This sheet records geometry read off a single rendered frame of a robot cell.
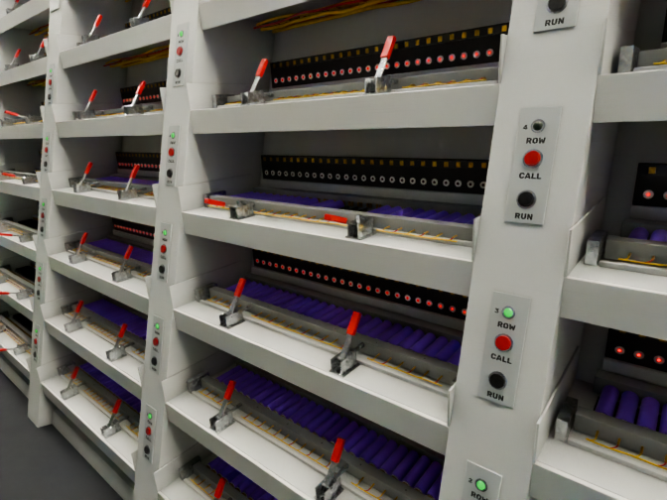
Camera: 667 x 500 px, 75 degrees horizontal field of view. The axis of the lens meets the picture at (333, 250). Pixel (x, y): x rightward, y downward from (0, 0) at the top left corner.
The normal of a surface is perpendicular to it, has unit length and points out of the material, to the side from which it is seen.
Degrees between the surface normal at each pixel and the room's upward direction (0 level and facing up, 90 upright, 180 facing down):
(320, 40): 90
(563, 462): 15
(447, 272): 105
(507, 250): 90
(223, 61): 90
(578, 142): 90
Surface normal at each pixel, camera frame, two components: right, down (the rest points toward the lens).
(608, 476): -0.05, -0.95
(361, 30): -0.62, 0.00
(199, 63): 0.77, 0.15
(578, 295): -0.63, 0.26
